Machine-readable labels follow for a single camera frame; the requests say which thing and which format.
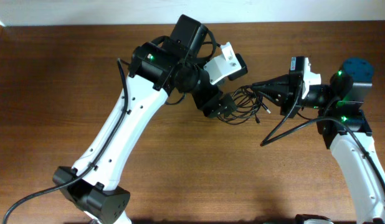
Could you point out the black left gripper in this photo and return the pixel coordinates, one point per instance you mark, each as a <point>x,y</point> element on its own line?
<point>209,97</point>

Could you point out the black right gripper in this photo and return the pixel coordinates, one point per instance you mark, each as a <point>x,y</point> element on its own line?
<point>287,90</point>

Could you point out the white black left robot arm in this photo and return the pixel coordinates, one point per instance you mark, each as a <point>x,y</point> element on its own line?
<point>157,68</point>

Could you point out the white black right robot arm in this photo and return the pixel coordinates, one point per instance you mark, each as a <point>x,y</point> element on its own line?
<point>340,121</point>

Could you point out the black object at bottom edge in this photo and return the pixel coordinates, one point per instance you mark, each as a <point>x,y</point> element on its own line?
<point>311,219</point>

